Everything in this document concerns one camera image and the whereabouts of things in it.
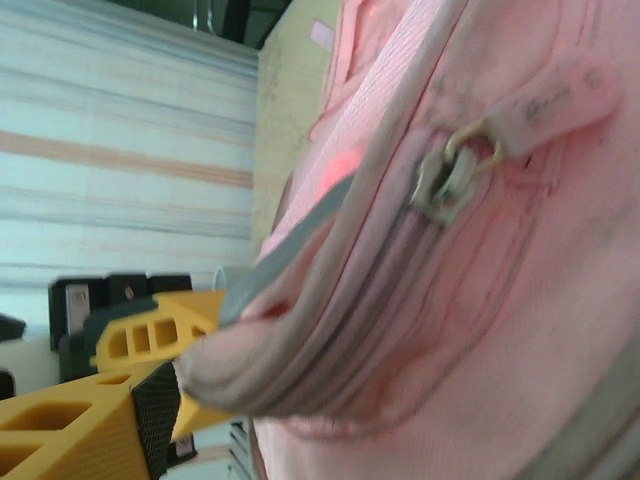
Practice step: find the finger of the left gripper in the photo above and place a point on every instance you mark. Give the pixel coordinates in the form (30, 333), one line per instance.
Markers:
(165, 325)

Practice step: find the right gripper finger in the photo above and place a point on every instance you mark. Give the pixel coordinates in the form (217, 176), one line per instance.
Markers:
(75, 440)

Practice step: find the pink school backpack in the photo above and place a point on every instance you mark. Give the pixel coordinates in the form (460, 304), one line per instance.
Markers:
(450, 300)

